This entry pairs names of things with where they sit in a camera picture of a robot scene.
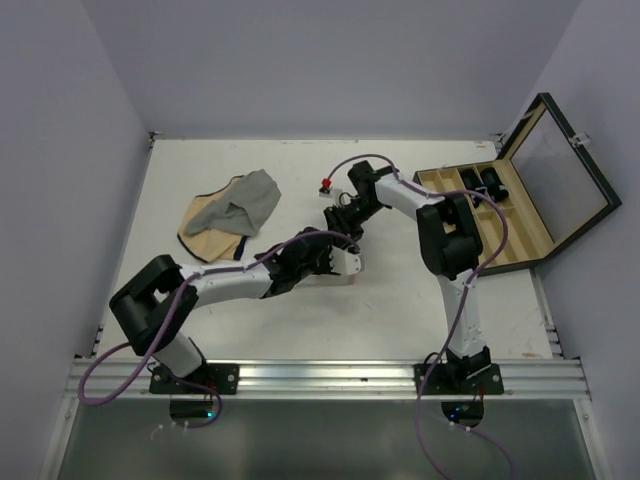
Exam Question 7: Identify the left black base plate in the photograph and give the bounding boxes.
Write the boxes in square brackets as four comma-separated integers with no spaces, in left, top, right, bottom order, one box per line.
[149,363,240,395]

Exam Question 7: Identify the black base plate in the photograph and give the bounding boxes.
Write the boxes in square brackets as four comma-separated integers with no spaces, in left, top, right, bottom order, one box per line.
[149,363,240,395]
[422,363,505,396]

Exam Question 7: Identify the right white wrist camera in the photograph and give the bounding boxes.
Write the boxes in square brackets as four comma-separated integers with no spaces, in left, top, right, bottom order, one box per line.
[318,178,352,204]

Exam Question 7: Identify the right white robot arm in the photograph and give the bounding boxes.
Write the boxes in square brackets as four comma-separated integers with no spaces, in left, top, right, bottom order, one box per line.
[320,161,491,393]

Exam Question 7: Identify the grey underwear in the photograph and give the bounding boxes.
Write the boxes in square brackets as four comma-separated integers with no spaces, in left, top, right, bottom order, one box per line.
[184,169,281,237]

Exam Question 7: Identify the black rolled item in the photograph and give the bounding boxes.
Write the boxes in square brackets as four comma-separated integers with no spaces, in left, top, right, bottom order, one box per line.
[459,168,487,195]
[480,167,509,203]

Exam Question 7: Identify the black wooden compartment box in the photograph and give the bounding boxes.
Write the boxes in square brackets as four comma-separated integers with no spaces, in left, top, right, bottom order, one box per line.
[413,92,622,276]

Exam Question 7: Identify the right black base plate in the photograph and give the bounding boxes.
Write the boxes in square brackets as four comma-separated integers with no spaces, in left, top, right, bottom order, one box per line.
[422,363,505,396]

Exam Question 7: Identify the beige underwear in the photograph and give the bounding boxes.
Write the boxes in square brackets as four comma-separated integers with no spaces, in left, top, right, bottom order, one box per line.
[177,176,248,264]

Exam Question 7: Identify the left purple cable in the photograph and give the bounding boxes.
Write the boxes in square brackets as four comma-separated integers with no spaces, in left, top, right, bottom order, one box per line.
[79,229,362,429]

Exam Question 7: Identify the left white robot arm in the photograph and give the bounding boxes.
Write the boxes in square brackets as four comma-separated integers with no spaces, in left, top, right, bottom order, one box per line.
[109,228,340,393]

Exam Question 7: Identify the aluminium mounting rail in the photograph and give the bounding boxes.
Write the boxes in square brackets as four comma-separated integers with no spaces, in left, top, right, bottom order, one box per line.
[63,357,586,401]

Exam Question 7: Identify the white pink-trimmed underwear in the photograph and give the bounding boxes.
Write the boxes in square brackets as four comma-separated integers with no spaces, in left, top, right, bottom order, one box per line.
[306,274,357,287]

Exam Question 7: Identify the black rolled item right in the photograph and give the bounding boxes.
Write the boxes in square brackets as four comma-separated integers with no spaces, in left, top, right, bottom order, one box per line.
[480,167,509,203]

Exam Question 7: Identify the black rolled item left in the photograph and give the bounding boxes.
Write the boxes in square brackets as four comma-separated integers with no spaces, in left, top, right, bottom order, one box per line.
[459,168,487,195]

